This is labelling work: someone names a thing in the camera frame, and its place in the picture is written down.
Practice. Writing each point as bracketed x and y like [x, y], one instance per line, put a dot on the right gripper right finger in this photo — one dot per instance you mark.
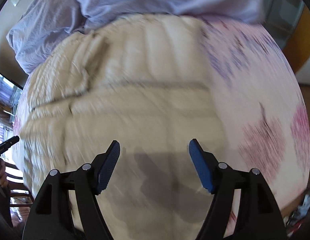
[259, 216]

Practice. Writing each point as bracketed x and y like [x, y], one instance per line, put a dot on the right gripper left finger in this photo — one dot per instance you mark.
[50, 215]

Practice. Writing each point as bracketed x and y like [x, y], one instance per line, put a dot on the cream puffer down jacket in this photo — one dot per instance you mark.
[145, 81]

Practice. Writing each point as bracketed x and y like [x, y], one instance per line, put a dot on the person's left hand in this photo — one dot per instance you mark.
[3, 176]

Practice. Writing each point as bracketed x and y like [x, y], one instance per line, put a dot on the dark wooden chair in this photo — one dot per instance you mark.
[20, 195]

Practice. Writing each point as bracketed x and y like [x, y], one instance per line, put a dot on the floral pink purple bedsheet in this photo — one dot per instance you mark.
[258, 101]

